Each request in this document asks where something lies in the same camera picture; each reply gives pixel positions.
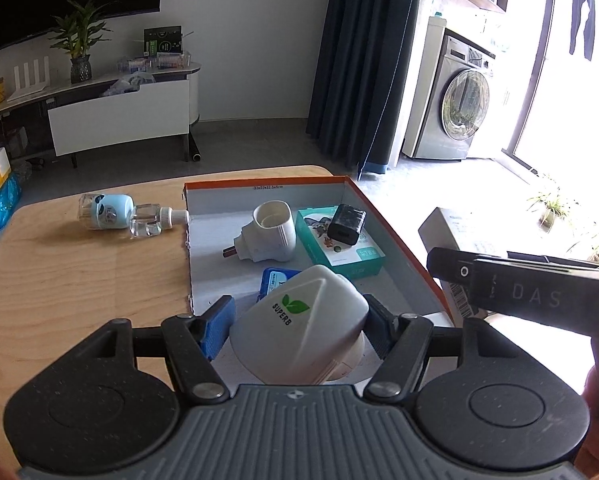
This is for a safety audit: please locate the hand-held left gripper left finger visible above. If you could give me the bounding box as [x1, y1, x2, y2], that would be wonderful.
[99, 296, 236, 403]

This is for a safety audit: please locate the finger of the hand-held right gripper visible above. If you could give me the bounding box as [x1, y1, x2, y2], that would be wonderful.
[427, 247, 477, 286]

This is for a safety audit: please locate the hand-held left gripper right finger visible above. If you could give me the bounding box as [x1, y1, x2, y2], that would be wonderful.
[363, 296, 510, 403]

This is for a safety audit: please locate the orange-rimmed cardboard box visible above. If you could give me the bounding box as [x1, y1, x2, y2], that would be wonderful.
[182, 175, 455, 386]

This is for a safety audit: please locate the blue dental floss box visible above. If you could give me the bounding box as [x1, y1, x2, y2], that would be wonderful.
[256, 266, 305, 306]

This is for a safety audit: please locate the large white plug-in heater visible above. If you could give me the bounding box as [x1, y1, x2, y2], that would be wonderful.
[229, 264, 370, 386]

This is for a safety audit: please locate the black charger plug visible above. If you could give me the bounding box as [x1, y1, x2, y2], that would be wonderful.
[327, 203, 367, 247]

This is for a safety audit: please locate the person's right hand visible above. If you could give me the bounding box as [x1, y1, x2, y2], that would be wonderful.
[581, 364, 599, 413]

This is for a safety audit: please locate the teal product box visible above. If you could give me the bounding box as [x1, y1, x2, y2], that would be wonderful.
[296, 206, 385, 278]

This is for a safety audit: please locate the balcony potted plant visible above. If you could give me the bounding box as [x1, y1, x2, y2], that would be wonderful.
[527, 180, 580, 231]

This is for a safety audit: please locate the small white plug-in heater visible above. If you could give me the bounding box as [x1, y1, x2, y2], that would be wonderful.
[222, 200, 297, 263]

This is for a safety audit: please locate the clear white-capped repellent bottle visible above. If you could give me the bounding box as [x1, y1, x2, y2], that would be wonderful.
[129, 202, 190, 238]

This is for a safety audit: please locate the blue-capped repellent bottle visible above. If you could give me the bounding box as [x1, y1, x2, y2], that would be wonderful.
[78, 192, 136, 231]

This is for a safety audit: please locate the silver washing machine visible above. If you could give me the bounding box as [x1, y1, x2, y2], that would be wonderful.
[402, 16, 497, 161]

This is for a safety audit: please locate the dark blue curtain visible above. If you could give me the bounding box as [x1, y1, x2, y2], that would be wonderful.
[307, 0, 425, 171]

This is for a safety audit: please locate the blue plastic bag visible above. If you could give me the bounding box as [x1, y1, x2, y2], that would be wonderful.
[0, 172, 22, 241]

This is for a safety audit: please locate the grey plastic bag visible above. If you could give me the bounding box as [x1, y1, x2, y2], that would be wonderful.
[102, 71, 156, 97]

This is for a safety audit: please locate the clear plastic organizer tray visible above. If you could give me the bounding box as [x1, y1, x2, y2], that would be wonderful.
[116, 52, 195, 72]

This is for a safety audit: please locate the long television stand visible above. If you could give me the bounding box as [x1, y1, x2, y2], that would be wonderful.
[0, 62, 202, 161]

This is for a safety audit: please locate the black and green box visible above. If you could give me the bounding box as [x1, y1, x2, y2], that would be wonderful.
[144, 26, 182, 57]

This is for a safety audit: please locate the dark glass vase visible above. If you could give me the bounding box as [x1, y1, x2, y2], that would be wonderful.
[70, 55, 91, 84]

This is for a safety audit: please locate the white router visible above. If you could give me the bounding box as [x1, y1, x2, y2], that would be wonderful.
[6, 59, 50, 103]

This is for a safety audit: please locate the green bamboo plant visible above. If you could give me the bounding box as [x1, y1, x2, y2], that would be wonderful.
[49, 0, 112, 58]

